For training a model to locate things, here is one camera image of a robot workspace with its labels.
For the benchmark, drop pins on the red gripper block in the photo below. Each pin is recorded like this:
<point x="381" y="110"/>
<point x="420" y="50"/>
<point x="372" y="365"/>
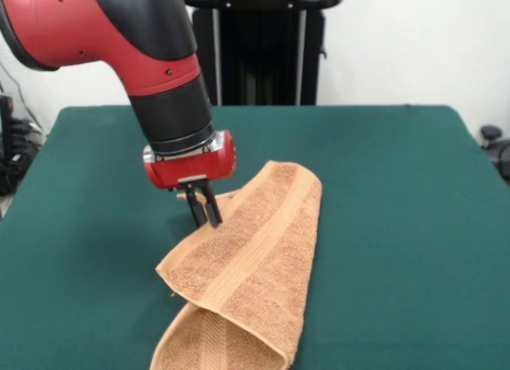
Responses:
<point x="191" y="168"/>

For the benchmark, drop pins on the orange terry towel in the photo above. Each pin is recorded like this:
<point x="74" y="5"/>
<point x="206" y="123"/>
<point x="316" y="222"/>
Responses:
<point x="259" y="266"/>

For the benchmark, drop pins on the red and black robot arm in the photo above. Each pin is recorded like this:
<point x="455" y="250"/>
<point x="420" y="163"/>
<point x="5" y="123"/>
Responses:
<point x="119" y="35"/>

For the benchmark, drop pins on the black equipment pile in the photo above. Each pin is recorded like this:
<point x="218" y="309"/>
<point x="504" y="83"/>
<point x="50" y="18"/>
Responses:
<point x="16" y="174"/>

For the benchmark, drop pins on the dark green table cloth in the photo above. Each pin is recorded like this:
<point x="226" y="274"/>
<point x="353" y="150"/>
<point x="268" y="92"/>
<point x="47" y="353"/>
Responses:
<point x="398" y="246"/>

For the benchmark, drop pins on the grey office chair base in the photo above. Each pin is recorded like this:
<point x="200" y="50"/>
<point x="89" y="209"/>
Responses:
<point x="492" y="132"/>

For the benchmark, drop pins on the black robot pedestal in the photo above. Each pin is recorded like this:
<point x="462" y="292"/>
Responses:
<point x="259" y="67"/>

